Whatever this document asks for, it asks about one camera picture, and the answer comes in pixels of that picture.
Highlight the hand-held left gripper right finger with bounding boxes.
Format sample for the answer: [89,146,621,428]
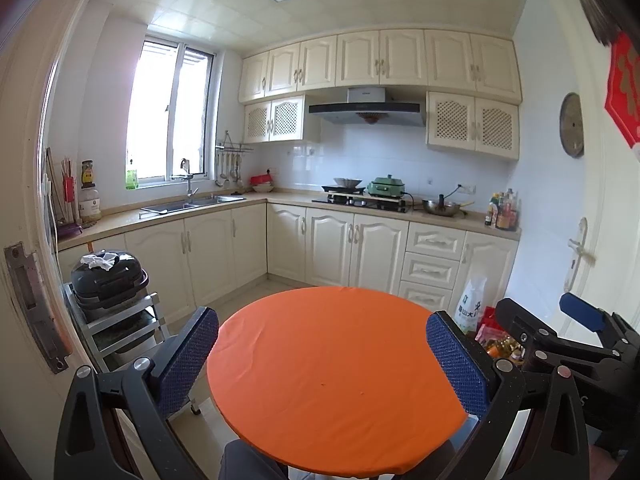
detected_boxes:
[426,310,593,480]

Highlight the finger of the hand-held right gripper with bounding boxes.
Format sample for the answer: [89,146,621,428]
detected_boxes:
[494,297,621,376]
[559,292,640,357]

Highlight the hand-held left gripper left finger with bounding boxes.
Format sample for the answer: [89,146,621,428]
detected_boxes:
[54,305,221,480]

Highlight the large oil bottle orange label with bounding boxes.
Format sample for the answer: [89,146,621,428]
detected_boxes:
[482,336,523,361]

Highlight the red rice bag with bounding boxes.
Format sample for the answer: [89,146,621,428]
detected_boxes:
[474,307,503,343]

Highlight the white rice bag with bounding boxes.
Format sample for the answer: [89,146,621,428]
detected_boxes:
[456,276,487,335]

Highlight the metal trolley rack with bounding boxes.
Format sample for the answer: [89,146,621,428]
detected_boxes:
[62,282,202,417]

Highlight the cream cabinet drawer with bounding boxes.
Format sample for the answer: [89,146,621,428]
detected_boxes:
[407,222,466,261]
[399,281,458,313]
[402,252,462,291]

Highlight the white panel door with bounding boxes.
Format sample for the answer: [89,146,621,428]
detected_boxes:
[545,35,640,341]

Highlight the person's leg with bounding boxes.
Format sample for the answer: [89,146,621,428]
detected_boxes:
[218,440,291,480]

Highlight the cluster of condiment bottles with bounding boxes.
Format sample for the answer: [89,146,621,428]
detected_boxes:
[484,189,519,231]

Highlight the white crumpled cloth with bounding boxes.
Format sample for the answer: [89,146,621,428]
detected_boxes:
[82,254,121,271]

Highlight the orange round table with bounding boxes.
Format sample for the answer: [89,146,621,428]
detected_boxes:
[206,286,471,478]

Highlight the steel kitchen sink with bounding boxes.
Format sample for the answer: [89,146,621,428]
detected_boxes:
[140,195,247,214]

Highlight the metal kettle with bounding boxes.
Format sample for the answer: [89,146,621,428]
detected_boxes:
[422,194,475,219]

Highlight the metal strike plate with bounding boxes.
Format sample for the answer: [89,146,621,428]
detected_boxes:
[4,242,69,374]

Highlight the metal sink faucet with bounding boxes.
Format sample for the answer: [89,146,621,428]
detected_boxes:
[167,157,199,206]

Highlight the cream base kitchen cabinets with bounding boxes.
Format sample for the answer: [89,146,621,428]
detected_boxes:
[57,200,521,321]

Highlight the white jar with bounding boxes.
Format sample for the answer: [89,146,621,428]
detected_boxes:
[80,187,103,221]

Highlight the black gas stove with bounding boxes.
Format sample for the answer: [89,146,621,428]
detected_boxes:
[312,187,412,212]

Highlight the green electric cooking pot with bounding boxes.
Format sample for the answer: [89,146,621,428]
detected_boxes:
[367,175,407,198]

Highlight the row of hanging utensils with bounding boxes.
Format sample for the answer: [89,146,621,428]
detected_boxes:
[201,152,246,189]

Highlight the red holder with sticks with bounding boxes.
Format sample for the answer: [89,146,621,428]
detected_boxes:
[47,157,77,226]

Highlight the hanging utensil rack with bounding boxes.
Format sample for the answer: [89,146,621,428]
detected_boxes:
[215,131,253,153]

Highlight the red door decoration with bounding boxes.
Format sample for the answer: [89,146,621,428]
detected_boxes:
[604,30,640,149]

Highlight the kitchen window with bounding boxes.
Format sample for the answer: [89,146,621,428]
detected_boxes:
[125,35,216,188]

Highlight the black range hood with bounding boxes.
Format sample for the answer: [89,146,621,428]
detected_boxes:
[308,87,426,128]

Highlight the metal door handle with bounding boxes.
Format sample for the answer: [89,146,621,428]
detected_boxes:
[569,217,597,267]

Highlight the cream door frame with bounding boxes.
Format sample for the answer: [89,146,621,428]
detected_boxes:
[0,0,118,461]

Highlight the cream wall kitchen cabinets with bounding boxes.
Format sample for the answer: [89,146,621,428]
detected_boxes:
[239,29,523,161]

